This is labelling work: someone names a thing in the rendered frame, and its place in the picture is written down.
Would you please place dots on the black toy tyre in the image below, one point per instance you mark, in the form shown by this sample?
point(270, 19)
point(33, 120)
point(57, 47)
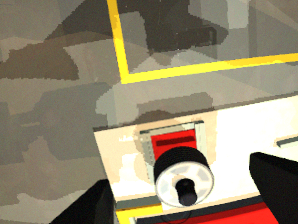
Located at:
point(182, 163)

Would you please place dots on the yellow tape line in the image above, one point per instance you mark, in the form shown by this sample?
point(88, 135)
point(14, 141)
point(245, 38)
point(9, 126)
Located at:
point(177, 71)

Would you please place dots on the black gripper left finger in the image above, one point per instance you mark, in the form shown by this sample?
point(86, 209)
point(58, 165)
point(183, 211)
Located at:
point(95, 206)

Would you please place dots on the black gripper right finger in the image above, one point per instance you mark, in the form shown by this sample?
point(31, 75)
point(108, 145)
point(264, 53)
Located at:
point(277, 182)

